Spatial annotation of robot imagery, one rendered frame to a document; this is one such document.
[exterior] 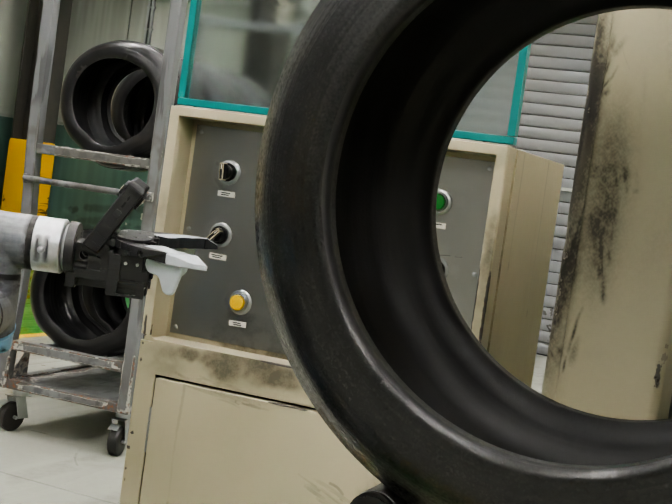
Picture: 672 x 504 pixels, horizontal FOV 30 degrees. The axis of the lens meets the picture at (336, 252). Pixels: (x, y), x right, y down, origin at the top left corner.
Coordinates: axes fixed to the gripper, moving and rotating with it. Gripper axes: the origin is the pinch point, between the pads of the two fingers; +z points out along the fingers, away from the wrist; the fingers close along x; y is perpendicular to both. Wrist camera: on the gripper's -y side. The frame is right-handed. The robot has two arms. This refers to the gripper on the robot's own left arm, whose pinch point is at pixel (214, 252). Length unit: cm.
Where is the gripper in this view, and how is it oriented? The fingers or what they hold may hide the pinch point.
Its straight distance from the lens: 173.0
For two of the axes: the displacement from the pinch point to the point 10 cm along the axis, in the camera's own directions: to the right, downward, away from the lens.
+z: 9.9, 1.4, 0.3
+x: 0.0, 1.9, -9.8
